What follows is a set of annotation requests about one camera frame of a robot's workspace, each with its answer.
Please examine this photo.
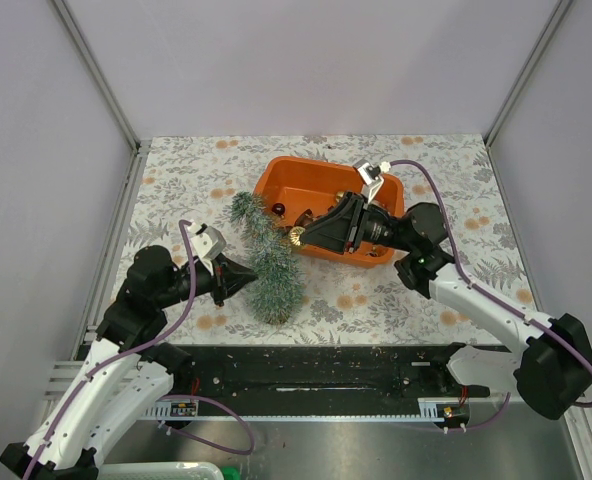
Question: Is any gold flower ornament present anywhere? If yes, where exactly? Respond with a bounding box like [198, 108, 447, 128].
[288, 226, 305, 247]

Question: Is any small frosted christmas tree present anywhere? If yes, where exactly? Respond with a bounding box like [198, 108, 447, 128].
[230, 191, 305, 325]

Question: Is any orange plastic tray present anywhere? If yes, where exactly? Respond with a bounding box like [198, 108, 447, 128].
[254, 156, 394, 268]

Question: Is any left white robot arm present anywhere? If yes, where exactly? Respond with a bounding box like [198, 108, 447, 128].
[0, 245, 257, 479]

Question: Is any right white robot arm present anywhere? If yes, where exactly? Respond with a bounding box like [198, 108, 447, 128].
[297, 192, 592, 420]

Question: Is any dark glossy bauble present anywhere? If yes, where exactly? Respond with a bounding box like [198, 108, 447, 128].
[271, 203, 286, 217]

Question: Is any floral patterned table mat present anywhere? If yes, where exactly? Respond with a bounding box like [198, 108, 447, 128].
[117, 135, 533, 346]

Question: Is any white plastic bin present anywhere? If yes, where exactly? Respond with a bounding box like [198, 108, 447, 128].
[98, 462, 224, 480]

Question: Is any green object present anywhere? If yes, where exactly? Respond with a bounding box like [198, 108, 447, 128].
[221, 467, 241, 480]

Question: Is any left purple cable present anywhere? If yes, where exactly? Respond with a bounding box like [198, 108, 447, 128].
[21, 218, 255, 480]

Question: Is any purple cable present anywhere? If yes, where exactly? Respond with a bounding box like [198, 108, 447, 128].
[385, 159, 592, 434]
[21, 218, 255, 480]

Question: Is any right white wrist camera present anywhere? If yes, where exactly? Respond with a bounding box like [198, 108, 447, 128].
[353, 160, 391, 204]

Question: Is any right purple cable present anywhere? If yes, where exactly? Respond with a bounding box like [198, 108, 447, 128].
[385, 159, 592, 434]

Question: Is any aluminium frame rail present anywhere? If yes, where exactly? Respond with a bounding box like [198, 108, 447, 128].
[50, 0, 142, 151]

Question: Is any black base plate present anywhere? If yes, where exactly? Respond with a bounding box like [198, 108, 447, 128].
[171, 345, 490, 421]

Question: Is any white slotted cable duct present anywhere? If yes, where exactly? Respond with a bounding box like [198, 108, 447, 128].
[140, 401, 198, 421]

